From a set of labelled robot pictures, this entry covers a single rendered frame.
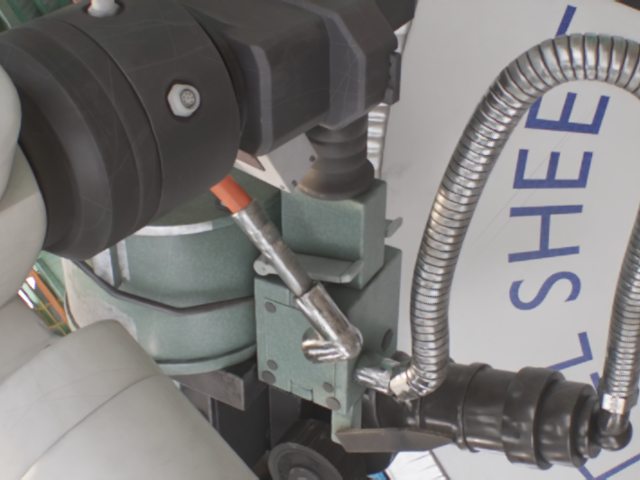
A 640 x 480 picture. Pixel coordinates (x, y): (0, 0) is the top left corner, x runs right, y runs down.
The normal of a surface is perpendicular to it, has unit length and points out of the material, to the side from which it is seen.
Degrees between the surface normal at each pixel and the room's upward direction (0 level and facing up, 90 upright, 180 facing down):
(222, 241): 108
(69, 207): 124
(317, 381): 58
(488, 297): 90
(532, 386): 96
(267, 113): 89
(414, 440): 47
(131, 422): 131
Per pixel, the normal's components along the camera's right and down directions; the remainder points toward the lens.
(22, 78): -0.33, -0.18
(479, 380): -0.32, -0.75
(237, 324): 0.55, 0.48
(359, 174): 0.72, 0.40
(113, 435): 0.22, -0.48
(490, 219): 0.07, 0.52
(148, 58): 0.49, -0.38
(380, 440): -0.63, 0.54
